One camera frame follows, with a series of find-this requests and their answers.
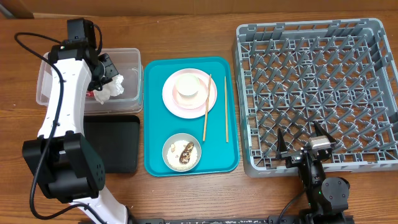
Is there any black tray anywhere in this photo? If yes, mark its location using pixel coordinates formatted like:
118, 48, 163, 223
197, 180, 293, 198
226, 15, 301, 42
83, 115, 141, 174

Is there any brown food piece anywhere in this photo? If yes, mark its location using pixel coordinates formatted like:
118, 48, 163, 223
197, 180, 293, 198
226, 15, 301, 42
179, 142, 194, 164

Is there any teal plastic tray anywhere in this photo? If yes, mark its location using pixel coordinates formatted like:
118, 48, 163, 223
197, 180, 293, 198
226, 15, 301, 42
144, 57, 239, 177

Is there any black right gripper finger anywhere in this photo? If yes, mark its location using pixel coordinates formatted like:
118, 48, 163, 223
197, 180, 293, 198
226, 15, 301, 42
277, 129, 287, 152
313, 121, 336, 144

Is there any grey dish rack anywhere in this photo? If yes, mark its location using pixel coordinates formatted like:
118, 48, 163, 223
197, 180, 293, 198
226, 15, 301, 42
233, 18, 397, 177

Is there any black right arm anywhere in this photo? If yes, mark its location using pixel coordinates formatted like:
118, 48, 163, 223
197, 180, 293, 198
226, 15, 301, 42
275, 121, 350, 223

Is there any white tissue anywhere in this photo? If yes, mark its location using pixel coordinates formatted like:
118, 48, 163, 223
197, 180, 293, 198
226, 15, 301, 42
93, 75, 124, 105

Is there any large white plate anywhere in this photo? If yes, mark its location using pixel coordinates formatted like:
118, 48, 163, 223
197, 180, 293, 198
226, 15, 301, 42
162, 68, 217, 119

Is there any grey bowl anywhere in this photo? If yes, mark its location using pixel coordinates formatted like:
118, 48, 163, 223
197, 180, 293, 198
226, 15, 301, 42
162, 133, 201, 172

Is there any wooden chopstick on plate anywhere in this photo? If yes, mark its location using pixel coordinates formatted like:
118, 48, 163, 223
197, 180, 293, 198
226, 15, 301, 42
202, 74, 212, 142

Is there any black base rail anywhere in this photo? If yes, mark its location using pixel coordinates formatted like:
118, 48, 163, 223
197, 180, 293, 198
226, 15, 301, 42
77, 214, 355, 224

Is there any clear plastic bin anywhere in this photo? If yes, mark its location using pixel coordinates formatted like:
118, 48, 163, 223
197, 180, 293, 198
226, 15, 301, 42
36, 48, 144, 114

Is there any white rice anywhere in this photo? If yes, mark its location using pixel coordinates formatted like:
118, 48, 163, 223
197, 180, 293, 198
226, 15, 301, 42
167, 140, 198, 171

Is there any red foil wrapper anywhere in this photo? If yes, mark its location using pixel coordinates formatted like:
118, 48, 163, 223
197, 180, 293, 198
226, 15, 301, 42
86, 91, 94, 98

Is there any white cup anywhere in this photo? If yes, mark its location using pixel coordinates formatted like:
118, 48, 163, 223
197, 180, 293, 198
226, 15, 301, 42
175, 73, 200, 97

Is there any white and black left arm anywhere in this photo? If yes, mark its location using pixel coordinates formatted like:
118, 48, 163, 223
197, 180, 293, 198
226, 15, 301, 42
22, 43, 138, 223

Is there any wooden chopstick on tray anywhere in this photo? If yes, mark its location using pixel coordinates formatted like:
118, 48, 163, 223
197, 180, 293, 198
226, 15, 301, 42
224, 77, 229, 143

